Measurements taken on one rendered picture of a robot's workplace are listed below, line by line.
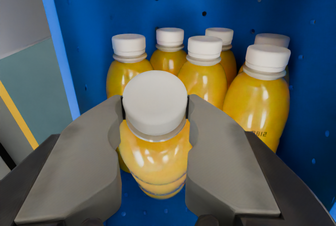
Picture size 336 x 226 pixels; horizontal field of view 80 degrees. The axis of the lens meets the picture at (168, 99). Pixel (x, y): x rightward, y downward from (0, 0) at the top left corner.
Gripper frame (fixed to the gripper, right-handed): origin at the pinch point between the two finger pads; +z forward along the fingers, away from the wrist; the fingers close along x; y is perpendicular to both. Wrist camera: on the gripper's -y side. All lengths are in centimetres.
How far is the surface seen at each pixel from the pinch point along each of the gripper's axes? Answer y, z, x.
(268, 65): -0.1, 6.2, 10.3
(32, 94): 59, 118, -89
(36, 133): 93, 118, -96
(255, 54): -0.8, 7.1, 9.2
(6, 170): 118, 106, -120
